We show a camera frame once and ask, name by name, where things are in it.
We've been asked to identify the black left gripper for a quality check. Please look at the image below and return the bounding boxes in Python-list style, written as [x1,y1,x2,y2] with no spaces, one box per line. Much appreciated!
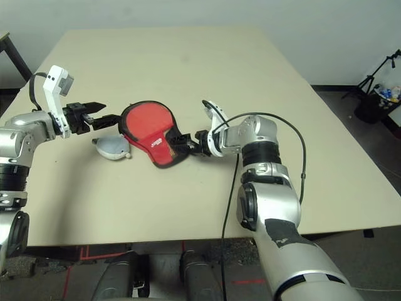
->
[61,100,122,135]

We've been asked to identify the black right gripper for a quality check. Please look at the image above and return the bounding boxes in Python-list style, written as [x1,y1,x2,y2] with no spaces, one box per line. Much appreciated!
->
[170,128,214,157]

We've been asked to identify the red black paddle case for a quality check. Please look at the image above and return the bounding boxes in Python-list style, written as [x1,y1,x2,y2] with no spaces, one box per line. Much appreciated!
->
[118,100,192,170]

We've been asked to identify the beige side table black legs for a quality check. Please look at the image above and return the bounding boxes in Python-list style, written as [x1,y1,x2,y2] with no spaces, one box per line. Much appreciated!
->
[0,30,34,90]

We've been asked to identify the dark robot right leg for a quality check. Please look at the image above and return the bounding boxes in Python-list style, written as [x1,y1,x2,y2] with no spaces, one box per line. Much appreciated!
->
[179,249,225,301]

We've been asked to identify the dark robot leg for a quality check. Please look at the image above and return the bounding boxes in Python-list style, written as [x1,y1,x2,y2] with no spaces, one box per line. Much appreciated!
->
[179,249,225,301]
[90,250,150,301]

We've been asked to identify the dark robot left leg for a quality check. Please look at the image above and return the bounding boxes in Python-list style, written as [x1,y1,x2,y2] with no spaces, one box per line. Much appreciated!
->
[90,250,150,301]

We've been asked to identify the black bin with bottles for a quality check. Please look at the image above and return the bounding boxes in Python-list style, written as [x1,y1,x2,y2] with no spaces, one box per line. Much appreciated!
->
[353,83,401,124]

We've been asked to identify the black tripod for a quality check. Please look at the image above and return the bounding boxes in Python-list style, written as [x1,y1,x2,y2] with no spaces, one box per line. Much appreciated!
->
[341,48,401,102]

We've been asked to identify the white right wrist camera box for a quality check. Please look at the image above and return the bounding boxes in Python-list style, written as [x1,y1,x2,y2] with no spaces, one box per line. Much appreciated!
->
[202,100,232,158]

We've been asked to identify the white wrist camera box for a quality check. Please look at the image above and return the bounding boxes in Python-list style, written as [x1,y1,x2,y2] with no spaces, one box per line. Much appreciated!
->
[202,100,232,158]
[43,65,75,139]

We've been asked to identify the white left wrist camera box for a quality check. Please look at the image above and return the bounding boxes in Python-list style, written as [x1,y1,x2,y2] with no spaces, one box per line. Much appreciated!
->
[43,65,75,139]

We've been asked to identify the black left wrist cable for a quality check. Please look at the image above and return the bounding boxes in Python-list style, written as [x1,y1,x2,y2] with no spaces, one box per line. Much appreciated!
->
[29,72,50,113]

